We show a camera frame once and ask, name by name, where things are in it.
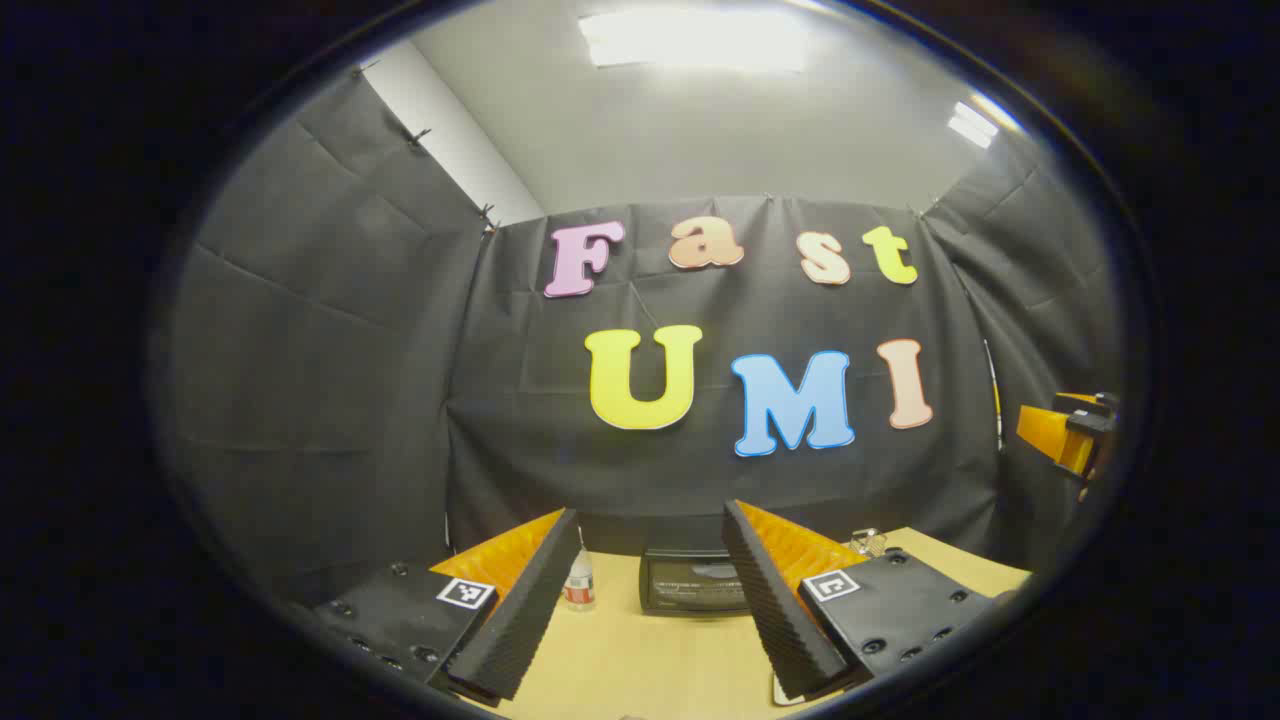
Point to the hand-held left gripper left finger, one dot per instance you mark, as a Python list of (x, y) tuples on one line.
[(530, 610)]

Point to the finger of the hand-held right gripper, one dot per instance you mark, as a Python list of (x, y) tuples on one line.
[(1040, 432)]

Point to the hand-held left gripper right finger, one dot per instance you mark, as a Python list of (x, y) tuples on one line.
[(775, 610)]

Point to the cream square plate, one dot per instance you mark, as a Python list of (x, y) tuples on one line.
[(780, 693)]

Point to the black electric oven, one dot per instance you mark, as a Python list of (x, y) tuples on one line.
[(690, 590)]

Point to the clear bottle red label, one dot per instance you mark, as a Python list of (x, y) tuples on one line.
[(579, 585)]

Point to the black backdrop cloth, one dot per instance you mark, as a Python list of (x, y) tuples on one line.
[(400, 350)]

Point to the small ceiling light panel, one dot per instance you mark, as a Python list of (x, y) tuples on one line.
[(975, 122)]

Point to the large ceiling light panel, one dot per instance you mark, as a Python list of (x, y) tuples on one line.
[(690, 38)]

